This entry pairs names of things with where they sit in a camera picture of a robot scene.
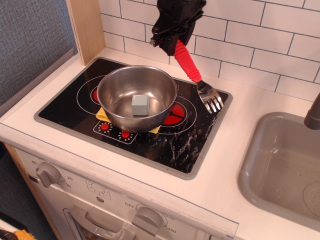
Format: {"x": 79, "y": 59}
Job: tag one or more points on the yellow cloth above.
{"x": 102, "y": 116}

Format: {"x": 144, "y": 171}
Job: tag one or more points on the grey cube block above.
{"x": 140, "y": 105}

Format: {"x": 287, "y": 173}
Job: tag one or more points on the orange object bottom left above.
{"x": 23, "y": 235}

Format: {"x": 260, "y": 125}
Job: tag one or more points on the right grey oven knob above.
{"x": 148, "y": 220}

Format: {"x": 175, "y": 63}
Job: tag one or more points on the wooden side post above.
{"x": 86, "y": 21}

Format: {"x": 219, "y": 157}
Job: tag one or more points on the grey faucet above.
{"x": 312, "y": 118}

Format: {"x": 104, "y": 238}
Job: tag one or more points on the grey sink basin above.
{"x": 281, "y": 169}

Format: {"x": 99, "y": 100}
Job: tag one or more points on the grey oven door handle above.
{"x": 99, "y": 225}

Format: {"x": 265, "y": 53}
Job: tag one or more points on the black toy stovetop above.
{"x": 179, "y": 146}

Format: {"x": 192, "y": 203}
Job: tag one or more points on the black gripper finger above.
{"x": 189, "y": 32}
{"x": 168, "y": 43}

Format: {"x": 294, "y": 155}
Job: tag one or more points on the silver metal pot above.
{"x": 115, "y": 91}

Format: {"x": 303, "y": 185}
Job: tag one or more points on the left grey oven knob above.
{"x": 47, "y": 174}

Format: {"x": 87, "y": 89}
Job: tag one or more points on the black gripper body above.
{"x": 174, "y": 18}

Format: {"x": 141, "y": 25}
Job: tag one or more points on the red handled metal fork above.
{"x": 209, "y": 96}

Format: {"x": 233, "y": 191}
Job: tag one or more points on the grey oven knob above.
{"x": 47, "y": 174}
{"x": 148, "y": 220}

